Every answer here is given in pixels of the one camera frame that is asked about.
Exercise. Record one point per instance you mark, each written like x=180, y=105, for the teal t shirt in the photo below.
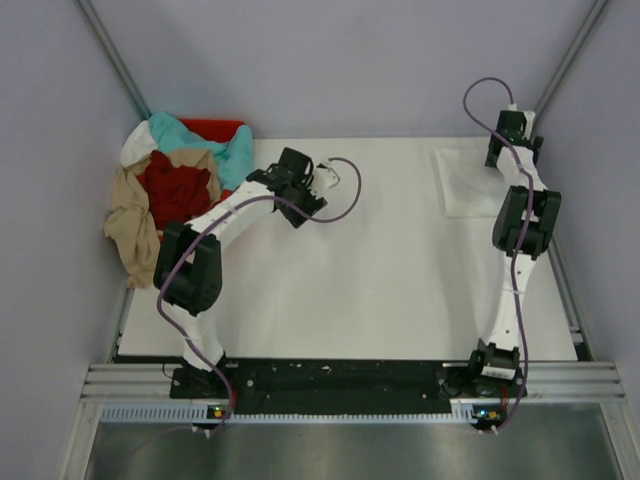
x=168, y=130

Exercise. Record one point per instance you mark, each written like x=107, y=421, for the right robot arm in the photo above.
x=522, y=233

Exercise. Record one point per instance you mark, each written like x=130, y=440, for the dark red t shirt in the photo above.
x=175, y=193

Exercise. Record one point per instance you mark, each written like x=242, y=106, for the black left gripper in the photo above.
x=311, y=204

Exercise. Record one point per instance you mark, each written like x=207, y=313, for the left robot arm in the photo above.
x=189, y=270

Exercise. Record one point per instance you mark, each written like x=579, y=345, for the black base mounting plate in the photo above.
x=337, y=387

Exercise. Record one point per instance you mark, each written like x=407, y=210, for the beige t shirt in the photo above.
x=130, y=224

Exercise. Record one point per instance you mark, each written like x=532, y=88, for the red plastic bin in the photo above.
x=231, y=144

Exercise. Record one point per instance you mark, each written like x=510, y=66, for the white t shirt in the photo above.
x=138, y=145
x=467, y=188

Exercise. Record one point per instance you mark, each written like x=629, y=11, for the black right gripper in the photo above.
x=536, y=142

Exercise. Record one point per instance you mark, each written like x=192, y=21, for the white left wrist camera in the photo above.
x=324, y=178

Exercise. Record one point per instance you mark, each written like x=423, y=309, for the right corner aluminium post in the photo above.
x=593, y=18

